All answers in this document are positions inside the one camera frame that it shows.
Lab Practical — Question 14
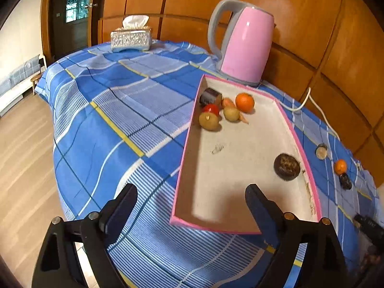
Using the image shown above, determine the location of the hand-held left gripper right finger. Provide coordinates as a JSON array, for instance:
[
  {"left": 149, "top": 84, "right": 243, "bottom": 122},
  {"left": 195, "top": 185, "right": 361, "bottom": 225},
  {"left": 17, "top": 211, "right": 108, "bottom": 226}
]
[{"left": 245, "top": 183, "right": 349, "bottom": 288}]

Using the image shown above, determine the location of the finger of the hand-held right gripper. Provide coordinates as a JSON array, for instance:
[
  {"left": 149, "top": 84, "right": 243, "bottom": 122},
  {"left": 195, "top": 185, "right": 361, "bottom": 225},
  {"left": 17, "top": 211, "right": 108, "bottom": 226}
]
[{"left": 353, "top": 214, "right": 384, "bottom": 240}]

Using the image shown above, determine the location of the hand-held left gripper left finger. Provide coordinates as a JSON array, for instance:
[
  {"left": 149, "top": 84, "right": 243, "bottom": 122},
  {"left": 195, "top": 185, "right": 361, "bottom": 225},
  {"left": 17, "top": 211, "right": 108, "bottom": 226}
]
[{"left": 31, "top": 183, "right": 138, "bottom": 288}]

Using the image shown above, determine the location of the large dark round fruit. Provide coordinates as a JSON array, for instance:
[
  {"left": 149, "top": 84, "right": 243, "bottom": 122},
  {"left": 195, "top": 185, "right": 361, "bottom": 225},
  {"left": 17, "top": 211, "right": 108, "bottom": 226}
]
[{"left": 273, "top": 153, "right": 302, "bottom": 182}]

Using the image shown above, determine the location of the pink rimmed tray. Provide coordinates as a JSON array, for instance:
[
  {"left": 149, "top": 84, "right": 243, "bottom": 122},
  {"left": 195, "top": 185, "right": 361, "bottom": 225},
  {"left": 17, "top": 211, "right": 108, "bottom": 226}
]
[{"left": 169, "top": 74, "right": 323, "bottom": 235}]

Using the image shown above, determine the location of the tan oval fruit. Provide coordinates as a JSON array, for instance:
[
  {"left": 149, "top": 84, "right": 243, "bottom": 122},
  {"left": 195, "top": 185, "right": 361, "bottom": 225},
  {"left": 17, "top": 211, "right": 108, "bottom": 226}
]
[{"left": 223, "top": 106, "right": 241, "bottom": 123}]

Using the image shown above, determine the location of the yellow brown round fruit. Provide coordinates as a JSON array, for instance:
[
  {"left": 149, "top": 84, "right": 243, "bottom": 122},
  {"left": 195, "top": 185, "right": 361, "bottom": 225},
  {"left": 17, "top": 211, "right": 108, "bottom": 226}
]
[{"left": 198, "top": 112, "right": 221, "bottom": 132}]

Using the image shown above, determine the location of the large orange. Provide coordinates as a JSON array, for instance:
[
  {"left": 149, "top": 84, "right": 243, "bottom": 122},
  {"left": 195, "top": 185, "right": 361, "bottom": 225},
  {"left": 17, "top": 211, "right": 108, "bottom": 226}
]
[{"left": 235, "top": 92, "right": 255, "bottom": 114}]

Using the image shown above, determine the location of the orange carrot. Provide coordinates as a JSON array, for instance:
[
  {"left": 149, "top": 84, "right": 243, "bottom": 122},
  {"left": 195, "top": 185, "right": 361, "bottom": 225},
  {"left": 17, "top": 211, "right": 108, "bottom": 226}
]
[{"left": 221, "top": 97, "right": 250, "bottom": 124}]

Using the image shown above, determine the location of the small dark fruit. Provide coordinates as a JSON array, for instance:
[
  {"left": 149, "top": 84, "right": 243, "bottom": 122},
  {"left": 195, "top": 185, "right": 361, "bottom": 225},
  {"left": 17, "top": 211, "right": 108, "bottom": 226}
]
[{"left": 339, "top": 173, "right": 353, "bottom": 190}]

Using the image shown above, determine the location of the small orange mandarin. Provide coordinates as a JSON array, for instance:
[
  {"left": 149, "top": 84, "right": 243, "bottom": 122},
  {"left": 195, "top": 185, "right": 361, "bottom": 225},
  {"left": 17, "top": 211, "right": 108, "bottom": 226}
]
[{"left": 334, "top": 159, "right": 348, "bottom": 176}]

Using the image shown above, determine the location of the blue plaid tablecloth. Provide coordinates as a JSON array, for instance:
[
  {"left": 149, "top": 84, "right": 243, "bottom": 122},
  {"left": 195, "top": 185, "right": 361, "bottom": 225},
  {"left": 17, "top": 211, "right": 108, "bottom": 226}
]
[{"left": 34, "top": 40, "right": 380, "bottom": 288}]

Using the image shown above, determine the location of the dark wooden cylinder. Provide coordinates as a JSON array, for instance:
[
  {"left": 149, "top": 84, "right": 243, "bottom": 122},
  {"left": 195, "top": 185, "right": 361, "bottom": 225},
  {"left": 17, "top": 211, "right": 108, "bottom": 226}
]
[{"left": 200, "top": 87, "right": 223, "bottom": 106}]

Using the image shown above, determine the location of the wooden stool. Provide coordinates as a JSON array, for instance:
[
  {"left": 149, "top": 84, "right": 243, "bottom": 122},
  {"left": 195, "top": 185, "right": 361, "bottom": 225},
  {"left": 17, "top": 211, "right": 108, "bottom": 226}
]
[{"left": 31, "top": 73, "right": 44, "bottom": 95}]

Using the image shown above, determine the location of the grey sofa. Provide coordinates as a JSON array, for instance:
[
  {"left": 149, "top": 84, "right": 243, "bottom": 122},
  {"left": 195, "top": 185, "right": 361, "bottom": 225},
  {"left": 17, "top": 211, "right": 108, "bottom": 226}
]
[{"left": 0, "top": 54, "right": 47, "bottom": 117}]

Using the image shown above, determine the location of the pink electric kettle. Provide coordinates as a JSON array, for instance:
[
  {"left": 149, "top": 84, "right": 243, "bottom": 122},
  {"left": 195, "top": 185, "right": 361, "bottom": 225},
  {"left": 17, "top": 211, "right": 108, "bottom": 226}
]
[{"left": 208, "top": 0, "right": 276, "bottom": 87}]

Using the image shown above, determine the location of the silver tissue box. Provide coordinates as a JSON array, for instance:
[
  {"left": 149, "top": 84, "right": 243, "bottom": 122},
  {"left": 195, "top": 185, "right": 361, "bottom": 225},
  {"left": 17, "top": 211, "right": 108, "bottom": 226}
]
[{"left": 110, "top": 27, "right": 153, "bottom": 52}]

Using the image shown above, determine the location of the white tissue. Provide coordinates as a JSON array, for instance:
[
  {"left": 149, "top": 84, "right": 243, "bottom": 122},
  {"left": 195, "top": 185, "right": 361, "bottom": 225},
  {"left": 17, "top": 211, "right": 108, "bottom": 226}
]
[{"left": 122, "top": 15, "right": 150, "bottom": 30}]

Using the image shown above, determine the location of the dark door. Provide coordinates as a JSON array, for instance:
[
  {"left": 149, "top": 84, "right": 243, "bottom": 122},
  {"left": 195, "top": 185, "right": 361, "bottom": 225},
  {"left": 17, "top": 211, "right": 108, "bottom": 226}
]
[{"left": 48, "top": 0, "right": 98, "bottom": 62}]

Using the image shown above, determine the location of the white kettle cord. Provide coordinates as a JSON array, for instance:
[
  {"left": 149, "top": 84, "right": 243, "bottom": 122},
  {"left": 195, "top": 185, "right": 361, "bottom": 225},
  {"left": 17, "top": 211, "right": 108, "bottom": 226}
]
[{"left": 279, "top": 88, "right": 341, "bottom": 141}]

